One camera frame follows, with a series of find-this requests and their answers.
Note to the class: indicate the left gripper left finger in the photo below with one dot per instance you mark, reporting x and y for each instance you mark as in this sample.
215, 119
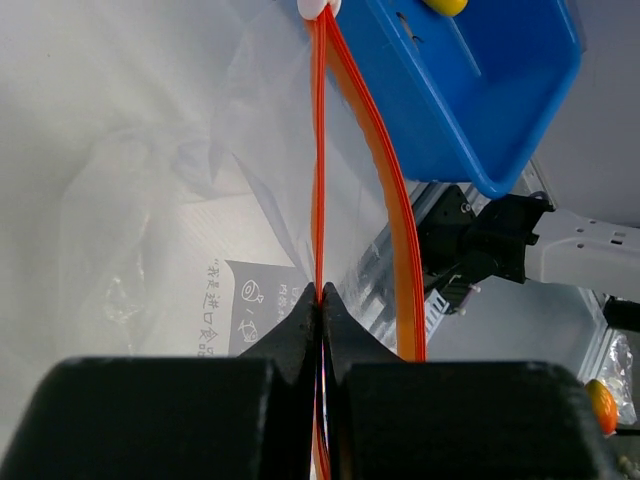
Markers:
243, 417

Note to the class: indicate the red cherry tomato bunch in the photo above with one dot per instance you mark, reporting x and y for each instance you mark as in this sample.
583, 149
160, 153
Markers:
604, 405

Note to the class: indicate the yellow bell pepper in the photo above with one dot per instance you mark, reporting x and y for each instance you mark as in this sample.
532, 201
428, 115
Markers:
447, 8

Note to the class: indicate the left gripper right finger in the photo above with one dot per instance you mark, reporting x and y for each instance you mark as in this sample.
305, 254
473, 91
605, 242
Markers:
392, 419

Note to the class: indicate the clear orange zip top bag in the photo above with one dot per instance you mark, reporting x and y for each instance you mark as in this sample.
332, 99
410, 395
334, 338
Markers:
152, 154

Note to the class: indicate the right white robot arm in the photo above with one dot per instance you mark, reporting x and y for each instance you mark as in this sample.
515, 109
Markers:
528, 239

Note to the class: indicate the blue plastic bin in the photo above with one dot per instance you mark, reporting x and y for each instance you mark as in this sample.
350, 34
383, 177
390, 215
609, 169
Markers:
465, 99

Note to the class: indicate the white slotted cable duct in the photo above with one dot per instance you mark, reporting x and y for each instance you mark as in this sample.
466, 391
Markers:
502, 321

